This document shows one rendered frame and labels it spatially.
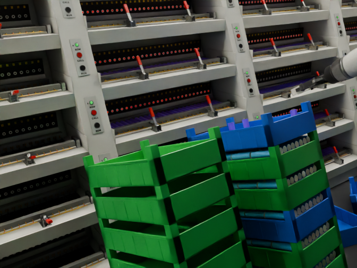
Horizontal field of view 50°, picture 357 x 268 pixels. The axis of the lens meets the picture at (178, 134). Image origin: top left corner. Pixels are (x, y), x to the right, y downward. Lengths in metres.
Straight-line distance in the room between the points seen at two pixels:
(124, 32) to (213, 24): 0.41
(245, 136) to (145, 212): 0.33
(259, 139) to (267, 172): 0.08
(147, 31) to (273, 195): 0.78
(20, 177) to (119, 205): 0.43
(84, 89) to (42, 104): 0.14
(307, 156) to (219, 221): 0.32
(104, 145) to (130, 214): 0.47
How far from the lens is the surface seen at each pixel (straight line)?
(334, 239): 1.15
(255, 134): 0.96
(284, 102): 1.80
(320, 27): 2.23
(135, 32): 1.43
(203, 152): 0.83
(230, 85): 1.68
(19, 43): 1.29
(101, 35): 1.37
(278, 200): 0.98
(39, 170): 1.24
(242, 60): 1.67
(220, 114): 1.58
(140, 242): 0.88
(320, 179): 1.09
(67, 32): 1.33
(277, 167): 0.95
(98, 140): 1.29
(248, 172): 1.01
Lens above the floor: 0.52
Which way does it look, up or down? 2 degrees down
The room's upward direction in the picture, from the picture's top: 14 degrees counter-clockwise
